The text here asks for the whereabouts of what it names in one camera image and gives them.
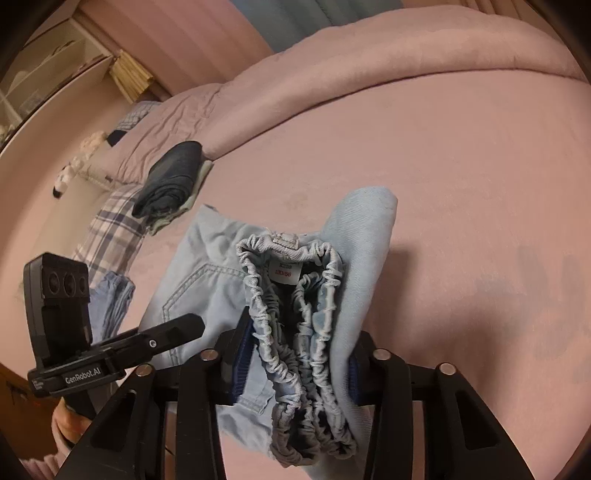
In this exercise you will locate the light blue denim pants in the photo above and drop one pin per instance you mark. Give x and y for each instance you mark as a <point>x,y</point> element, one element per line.
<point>217,286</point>

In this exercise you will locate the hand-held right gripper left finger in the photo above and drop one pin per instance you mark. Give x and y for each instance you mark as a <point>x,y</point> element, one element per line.
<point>240,355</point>

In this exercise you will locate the pink rolled duvet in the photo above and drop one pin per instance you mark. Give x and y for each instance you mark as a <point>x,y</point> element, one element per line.
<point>369,60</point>

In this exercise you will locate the large plaid pillow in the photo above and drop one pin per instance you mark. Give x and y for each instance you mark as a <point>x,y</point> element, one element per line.
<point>113,226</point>

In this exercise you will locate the blue crumpled cloth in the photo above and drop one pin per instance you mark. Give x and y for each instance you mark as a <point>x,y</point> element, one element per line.
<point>111,304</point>

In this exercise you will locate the small plaid pillow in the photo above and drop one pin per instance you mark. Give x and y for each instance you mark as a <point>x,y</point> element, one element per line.
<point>138,115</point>

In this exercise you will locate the dark blue folded garment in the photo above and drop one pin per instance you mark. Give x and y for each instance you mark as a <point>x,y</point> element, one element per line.
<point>171,180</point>

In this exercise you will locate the brown wooden furniture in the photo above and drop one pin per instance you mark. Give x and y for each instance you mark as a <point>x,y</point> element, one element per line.
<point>18,392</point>

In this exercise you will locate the blue curtain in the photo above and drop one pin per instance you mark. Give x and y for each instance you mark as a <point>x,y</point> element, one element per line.
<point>314,18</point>

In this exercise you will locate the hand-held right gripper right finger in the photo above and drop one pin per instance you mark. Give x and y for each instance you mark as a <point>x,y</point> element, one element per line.
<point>354,381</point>

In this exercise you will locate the pink bed sheet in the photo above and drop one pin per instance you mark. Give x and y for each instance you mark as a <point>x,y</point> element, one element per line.
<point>461,207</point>

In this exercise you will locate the white cabinet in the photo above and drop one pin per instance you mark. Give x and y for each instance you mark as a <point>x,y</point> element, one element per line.
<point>51,64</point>

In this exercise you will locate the white plush toys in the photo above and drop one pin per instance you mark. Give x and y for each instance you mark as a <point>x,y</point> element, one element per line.
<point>78,161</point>

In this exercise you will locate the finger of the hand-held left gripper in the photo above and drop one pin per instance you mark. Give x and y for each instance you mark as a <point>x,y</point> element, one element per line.
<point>171,334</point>

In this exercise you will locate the pale green folded cloth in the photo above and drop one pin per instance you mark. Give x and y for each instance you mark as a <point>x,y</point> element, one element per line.
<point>201,182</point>

